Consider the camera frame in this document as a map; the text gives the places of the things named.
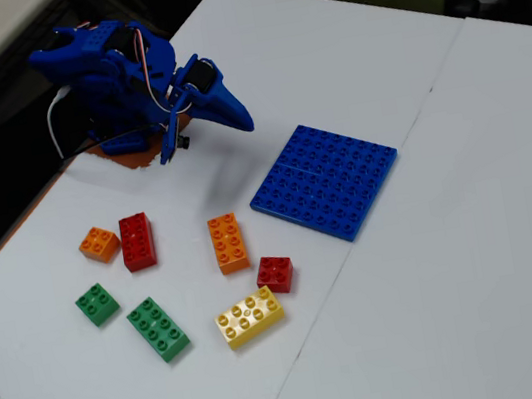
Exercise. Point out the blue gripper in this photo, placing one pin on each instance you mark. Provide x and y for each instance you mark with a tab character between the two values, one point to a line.
219	102

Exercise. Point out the green 2x4 brick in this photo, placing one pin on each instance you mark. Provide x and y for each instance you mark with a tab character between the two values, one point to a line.
157	328

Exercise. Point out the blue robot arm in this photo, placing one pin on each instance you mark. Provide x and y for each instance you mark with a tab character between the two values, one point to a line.
90	50

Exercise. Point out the blue 8x8 baseplate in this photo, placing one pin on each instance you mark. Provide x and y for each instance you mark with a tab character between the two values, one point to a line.
324	180

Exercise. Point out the orange 2x4 brick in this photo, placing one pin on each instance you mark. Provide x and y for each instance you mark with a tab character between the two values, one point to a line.
227	241

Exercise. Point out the red 2x4 brick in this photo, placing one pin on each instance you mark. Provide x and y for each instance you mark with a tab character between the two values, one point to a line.
137	240

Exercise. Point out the red 2x2 brick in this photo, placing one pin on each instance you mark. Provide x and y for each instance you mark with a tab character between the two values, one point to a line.
275	271

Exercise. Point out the orange 2x2 brick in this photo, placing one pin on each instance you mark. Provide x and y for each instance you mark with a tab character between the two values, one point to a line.
98	243

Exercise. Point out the yellow 2x4 brick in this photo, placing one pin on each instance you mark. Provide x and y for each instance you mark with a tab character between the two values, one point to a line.
246	316

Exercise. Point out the green 2x2 brick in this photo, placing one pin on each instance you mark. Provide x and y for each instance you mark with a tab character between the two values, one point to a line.
95	302

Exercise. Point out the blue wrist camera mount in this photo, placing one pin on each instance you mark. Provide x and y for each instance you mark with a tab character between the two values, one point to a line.
170	141

